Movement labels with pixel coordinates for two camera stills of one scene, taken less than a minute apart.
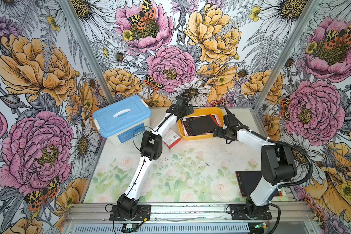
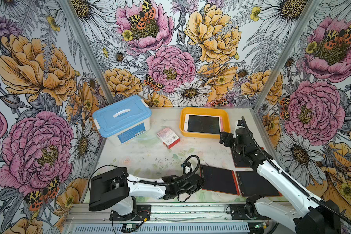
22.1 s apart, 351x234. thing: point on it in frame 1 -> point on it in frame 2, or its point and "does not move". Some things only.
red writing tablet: (213, 116) -> (219, 180)
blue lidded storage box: (124, 121) does not move
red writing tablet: (200, 125) -> (240, 161)
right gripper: (219, 134) -> (229, 136)
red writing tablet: (247, 180) does not move
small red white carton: (171, 139) does not move
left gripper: (187, 111) -> (200, 185)
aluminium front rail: (93, 218) does not move
